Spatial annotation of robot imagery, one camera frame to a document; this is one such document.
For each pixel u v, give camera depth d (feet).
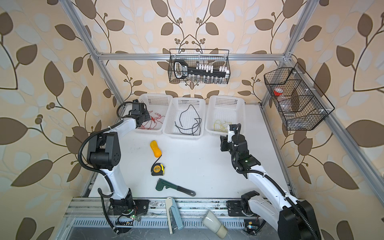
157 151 3.03
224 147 2.42
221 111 3.79
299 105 2.71
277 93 2.69
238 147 1.97
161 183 2.66
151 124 3.47
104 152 1.70
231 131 2.32
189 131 3.45
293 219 1.29
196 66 2.66
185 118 3.67
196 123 3.52
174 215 2.29
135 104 2.59
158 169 2.77
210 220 2.23
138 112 2.58
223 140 2.40
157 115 3.63
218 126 3.53
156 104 3.92
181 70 2.77
